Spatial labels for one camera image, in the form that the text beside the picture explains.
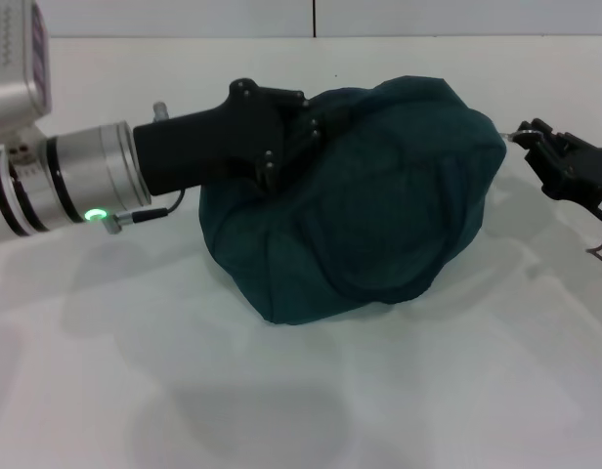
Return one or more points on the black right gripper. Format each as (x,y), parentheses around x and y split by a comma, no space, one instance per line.
(594,176)

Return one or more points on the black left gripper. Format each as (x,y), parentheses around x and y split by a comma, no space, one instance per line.
(208,141)

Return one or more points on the dark teal zippered lunch bag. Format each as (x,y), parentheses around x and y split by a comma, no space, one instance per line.
(359,210)

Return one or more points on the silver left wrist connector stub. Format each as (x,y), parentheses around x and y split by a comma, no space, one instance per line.
(160,111)

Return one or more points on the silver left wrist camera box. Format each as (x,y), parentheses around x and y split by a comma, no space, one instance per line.
(12,68)

